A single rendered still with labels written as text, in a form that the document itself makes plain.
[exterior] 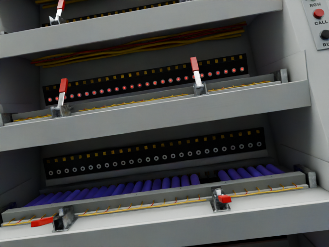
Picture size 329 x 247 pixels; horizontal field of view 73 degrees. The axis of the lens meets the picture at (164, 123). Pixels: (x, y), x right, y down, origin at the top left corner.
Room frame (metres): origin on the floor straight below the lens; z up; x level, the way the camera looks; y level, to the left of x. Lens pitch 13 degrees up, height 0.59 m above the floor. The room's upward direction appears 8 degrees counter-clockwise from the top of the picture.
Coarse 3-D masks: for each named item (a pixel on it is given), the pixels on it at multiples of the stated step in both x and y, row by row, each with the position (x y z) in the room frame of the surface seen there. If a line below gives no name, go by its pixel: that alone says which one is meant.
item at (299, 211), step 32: (192, 160) 0.54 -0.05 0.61; (224, 160) 0.54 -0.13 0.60; (288, 160) 0.50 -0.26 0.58; (320, 160) 0.38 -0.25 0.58; (32, 192) 0.56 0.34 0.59; (288, 192) 0.40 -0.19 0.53; (320, 192) 0.39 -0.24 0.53; (0, 224) 0.44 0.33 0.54; (96, 224) 0.40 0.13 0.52; (128, 224) 0.38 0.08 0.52; (160, 224) 0.38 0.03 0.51; (192, 224) 0.37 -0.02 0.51; (224, 224) 0.37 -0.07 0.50; (256, 224) 0.37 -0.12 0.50; (288, 224) 0.37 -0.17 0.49; (320, 224) 0.37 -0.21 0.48
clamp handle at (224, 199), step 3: (216, 189) 0.38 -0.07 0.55; (219, 189) 0.38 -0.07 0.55; (216, 192) 0.38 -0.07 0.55; (219, 192) 0.38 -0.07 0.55; (216, 195) 0.38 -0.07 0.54; (219, 195) 0.38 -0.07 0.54; (222, 195) 0.35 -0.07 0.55; (225, 195) 0.34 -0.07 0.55; (219, 198) 0.34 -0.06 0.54; (222, 198) 0.31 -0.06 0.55; (225, 198) 0.31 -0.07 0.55; (228, 198) 0.31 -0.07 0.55; (222, 201) 0.31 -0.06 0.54; (225, 201) 0.31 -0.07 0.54; (228, 201) 0.31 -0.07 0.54; (231, 201) 0.31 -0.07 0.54
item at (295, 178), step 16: (272, 176) 0.41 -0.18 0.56; (288, 176) 0.41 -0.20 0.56; (304, 176) 0.41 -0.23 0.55; (144, 192) 0.43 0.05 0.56; (160, 192) 0.42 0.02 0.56; (176, 192) 0.42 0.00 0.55; (192, 192) 0.42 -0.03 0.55; (208, 192) 0.42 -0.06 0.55; (224, 192) 0.42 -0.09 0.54; (240, 192) 0.42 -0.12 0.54; (16, 208) 0.45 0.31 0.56; (32, 208) 0.44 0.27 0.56; (48, 208) 0.43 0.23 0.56; (80, 208) 0.43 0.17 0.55; (96, 208) 0.43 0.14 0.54; (112, 208) 0.43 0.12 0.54; (128, 208) 0.41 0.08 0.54
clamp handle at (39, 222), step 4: (60, 212) 0.40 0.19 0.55; (60, 216) 0.39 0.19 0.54; (36, 220) 0.34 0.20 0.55; (40, 220) 0.33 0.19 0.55; (44, 220) 0.34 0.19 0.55; (48, 220) 0.35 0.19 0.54; (52, 220) 0.36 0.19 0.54; (32, 224) 0.33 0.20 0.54; (36, 224) 0.33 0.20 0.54; (40, 224) 0.33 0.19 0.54; (44, 224) 0.34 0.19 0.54
